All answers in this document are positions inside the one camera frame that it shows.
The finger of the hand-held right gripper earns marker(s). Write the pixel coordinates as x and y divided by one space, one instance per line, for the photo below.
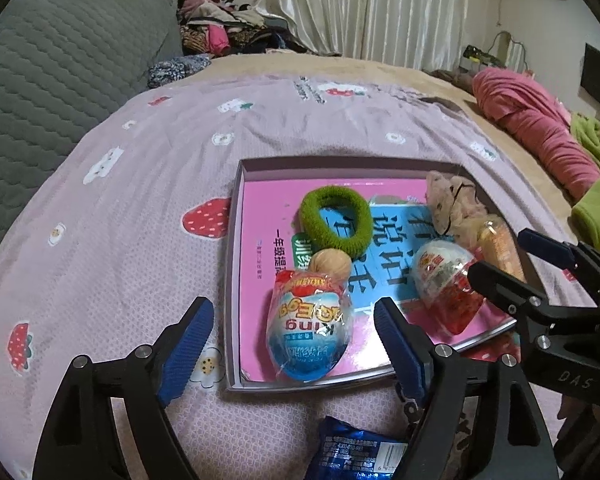
542 246
505 287

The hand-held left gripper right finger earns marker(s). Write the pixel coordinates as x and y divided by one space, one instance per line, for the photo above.
402 355

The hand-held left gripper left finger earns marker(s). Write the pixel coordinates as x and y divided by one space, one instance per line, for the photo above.
185 355

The orange snack packet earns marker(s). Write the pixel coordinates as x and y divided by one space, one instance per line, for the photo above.
500 245

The red toy egg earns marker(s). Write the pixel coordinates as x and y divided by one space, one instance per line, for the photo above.
440 270

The blue toy egg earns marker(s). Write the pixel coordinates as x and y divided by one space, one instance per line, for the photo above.
305 330

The walnut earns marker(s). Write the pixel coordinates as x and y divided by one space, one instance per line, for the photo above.
332 262

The shallow cardboard box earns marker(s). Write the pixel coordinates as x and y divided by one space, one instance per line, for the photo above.
330 170

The person's right forearm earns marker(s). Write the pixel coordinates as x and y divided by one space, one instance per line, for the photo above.
597 215

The beige hair scrunchie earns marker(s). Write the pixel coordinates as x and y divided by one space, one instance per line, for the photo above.
450 195

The blue snack packet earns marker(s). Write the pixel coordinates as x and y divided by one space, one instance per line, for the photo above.
350 450

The green fleece cloth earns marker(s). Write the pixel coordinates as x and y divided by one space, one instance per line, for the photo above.
587 137

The pink quilt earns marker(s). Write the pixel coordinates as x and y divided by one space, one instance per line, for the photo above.
530 120

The green hair scrunchie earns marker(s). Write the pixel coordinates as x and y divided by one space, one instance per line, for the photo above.
312 230

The strawberry printed blanket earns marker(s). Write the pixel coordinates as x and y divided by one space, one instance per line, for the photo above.
130 210

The pink book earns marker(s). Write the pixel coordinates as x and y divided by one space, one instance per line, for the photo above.
265 200

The cluttered storage rack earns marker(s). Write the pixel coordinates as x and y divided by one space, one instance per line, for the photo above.
495 55

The blue floral cloth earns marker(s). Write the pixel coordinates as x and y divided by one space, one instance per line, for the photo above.
177 71

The white curtain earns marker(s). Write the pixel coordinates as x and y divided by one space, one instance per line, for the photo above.
370 10

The grey quilted headboard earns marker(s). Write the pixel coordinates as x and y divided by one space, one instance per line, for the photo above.
55 85

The pile of clothes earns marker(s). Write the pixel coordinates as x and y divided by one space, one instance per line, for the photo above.
240 25

